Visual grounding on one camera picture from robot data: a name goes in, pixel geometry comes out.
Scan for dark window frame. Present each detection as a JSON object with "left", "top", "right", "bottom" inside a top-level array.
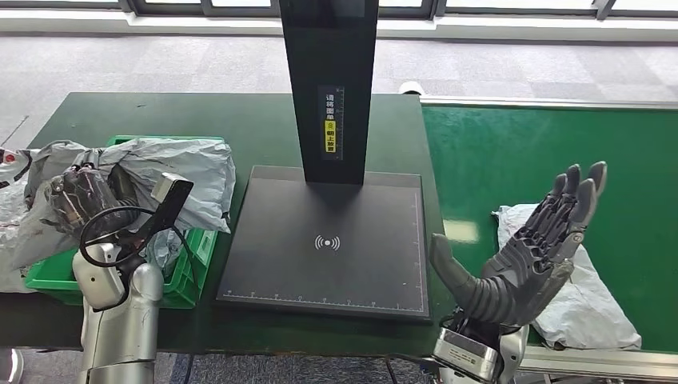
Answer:
[{"left": 0, "top": 0, "right": 678, "bottom": 19}]

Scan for aluminium conveyor frame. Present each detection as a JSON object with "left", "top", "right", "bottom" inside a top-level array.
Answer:
[{"left": 418, "top": 94, "right": 678, "bottom": 384}]

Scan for white rounded floor object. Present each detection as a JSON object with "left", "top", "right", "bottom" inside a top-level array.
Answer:
[{"left": 0, "top": 346, "right": 29, "bottom": 384}]

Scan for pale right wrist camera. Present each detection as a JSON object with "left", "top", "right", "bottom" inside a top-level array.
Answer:
[{"left": 431, "top": 326, "right": 505, "bottom": 384}]

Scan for grey parcel bag red print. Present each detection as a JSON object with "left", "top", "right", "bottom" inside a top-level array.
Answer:
[
  {"left": 146, "top": 230, "right": 184, "bottom": 277},
  {"left": 10, "top": 136, "right": 237, "bottom": 271},
  {"left": 493, "top": 203, "right": 643, "bottom": 352}
]

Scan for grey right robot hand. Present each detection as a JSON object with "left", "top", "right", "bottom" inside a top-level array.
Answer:
[{"left": 429, "top": 161, "right": 608, "bottom": 327}]

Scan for green conveyor belt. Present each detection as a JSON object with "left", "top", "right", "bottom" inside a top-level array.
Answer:
[{"left": 421, "top": 103, "right": 678, "bottom": 355}]

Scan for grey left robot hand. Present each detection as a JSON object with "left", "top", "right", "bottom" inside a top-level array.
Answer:
[{"left": 45, "top": 164, "right": 142, "bottom": 237}]

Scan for white woven sack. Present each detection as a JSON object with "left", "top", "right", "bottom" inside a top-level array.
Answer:
[{"left": 0, "top": 148, "right": 43, "bottom": 294}]

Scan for green plastic crate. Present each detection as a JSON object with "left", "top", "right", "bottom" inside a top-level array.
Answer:
[{"left": 23, "top": 134, "right": 226, "bottom": 311}]

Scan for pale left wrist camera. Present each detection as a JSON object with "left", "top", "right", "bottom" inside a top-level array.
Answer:
[{"left": 126, "top": 172, "right": 195, "bottom": 250}]

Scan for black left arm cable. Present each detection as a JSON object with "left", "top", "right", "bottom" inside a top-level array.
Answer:
[{"left": 78, "top": 205, "right": 200, "bottom": 298}]

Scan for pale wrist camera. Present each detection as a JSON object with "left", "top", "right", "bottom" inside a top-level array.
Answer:
[
  {"left": 126, "top": 172, "right": 195, "bottom": 250},
  {"left": 431, "top": 326, "right": 505, "bottom": 384}
]

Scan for black yellow column sticker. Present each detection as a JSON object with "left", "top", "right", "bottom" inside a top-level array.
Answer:
[{"left": 317, "top": 85, "right": 345, "bottom": 161}]

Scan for black inbound scanner machine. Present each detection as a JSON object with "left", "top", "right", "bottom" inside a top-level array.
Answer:
[{"left": 216, "top": 0, "right": 433, "bottom": 324}]

